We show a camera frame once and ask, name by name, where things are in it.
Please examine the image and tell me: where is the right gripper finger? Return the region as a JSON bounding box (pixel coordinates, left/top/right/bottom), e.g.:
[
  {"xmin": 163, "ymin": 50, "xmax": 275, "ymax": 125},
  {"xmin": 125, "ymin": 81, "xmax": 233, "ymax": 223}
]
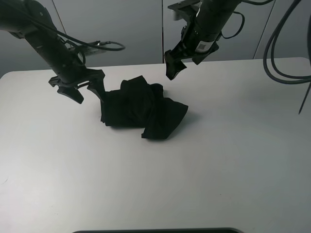
[{"xmin": 165, "ymin": 57, "xmax": 187, "ymax": 81}]

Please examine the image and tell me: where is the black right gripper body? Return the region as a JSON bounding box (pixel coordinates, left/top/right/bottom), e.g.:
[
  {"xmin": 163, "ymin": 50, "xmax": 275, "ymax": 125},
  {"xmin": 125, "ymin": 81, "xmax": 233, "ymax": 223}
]
[{"xmin": 164, "ymin": 37, "xmax": 219, "ymax": 65}]

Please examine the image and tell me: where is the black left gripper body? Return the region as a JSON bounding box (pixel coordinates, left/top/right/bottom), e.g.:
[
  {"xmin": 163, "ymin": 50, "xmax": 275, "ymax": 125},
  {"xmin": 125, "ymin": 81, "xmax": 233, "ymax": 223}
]
[{"xmin": 48, "ymin": 68, "xmax": 105, "ymax": 87}]

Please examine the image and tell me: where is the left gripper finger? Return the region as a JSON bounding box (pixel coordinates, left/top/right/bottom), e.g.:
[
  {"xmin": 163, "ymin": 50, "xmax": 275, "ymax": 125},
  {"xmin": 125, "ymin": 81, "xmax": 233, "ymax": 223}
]
[
  {"xmin": 87, "ymin": 80, "xmax": 106, "ymax": 102},
  {"xmin": 57, "ymin": 86, "xmax": 84, "ymax": 104}
]

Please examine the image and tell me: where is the black printed t-shirt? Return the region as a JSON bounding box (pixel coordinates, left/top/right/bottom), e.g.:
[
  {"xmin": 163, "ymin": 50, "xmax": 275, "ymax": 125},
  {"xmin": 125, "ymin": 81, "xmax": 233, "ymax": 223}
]
[{"xmin": 101, "ymin": 76, "xmax": 189, "ymax": 140}]

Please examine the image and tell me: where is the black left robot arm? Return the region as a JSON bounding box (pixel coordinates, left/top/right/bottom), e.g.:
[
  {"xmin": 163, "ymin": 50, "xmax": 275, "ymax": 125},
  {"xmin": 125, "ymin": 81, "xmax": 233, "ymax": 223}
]
[{"xmin": 0, "ymin": 0, "xmax": 105, "ymax": 104}]

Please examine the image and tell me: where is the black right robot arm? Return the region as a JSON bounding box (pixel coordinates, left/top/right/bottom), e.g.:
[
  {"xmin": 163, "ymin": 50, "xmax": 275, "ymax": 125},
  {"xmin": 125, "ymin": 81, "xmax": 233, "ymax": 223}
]
[{"xmin": 164, "ymin": 0, "xmax": 241, "ymax": 80}]

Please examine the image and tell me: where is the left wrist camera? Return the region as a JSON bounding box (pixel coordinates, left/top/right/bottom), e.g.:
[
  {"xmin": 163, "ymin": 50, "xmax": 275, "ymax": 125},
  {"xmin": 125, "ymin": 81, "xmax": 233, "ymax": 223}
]
[{"xmin": 65, "ymin": 41, "xmax": 107, "ymax": 58}]

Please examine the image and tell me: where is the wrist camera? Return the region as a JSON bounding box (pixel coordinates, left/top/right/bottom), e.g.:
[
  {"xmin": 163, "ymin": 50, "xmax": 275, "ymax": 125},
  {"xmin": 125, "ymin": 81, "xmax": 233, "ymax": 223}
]
[
  {"xmin": 168, "ymin": 0, "xmax": 202, "ymax": 22},
  {"xmin": 65, "ymin": 41, "xmax": 107, "ymax": 58}
]

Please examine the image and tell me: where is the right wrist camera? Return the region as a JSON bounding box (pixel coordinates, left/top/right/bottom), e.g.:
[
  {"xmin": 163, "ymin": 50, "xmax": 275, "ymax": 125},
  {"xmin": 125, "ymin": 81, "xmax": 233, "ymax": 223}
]
[{"xmin": 168, "ymin": 0, "xmax": 202, "ymax": 22}]

